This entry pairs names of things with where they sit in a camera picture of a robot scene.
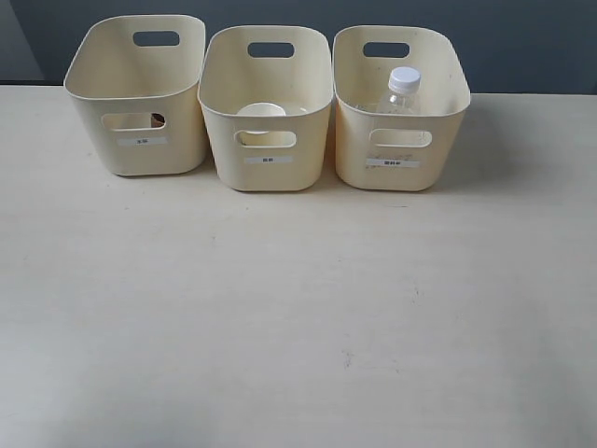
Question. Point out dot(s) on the right cream plastic bin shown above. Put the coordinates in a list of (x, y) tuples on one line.
[(389, 151)]

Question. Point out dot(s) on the white paper cup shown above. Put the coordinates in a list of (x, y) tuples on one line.
[(262, 109)]

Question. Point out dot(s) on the middle cream plastic bin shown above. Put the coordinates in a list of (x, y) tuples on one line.
[(286, 65)]

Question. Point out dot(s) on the left cream plastic bin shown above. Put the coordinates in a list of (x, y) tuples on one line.
[(125, 69)]

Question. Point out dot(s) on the clear plastic bottle white cap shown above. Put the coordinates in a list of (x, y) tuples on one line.
[(402, 95)]

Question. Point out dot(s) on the cream plastic bin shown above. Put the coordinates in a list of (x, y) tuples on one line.
[(389, 151), (286, 65), (125, 69)]

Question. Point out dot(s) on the brown wooden cup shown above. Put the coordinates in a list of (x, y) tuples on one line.
[(157, 120)]

